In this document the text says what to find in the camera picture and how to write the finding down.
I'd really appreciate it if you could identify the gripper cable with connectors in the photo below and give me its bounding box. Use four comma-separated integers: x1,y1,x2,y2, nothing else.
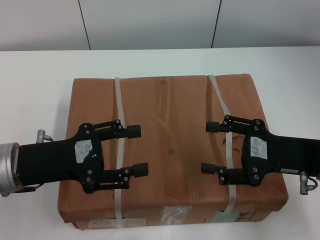
14,129,55,194
299,171,320,195

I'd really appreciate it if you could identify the brown cardboard box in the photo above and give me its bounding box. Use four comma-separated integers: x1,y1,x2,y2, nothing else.
56,72,290,230

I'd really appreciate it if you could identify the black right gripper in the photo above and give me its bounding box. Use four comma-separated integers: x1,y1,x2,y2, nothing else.
241,119,320,187

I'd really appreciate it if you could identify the white plastic packing strap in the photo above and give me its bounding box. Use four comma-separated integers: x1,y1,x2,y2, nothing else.
207,74,238,215
113,76,129,229

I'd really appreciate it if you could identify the right gripper cable with connectors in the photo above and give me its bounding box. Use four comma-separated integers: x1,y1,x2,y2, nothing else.
299,171,320,195

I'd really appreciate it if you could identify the left gripper cable with connectors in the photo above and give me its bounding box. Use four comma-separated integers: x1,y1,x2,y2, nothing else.
14,129,55,194

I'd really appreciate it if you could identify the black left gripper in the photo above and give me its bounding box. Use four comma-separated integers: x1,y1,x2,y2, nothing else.
18,122,105,195

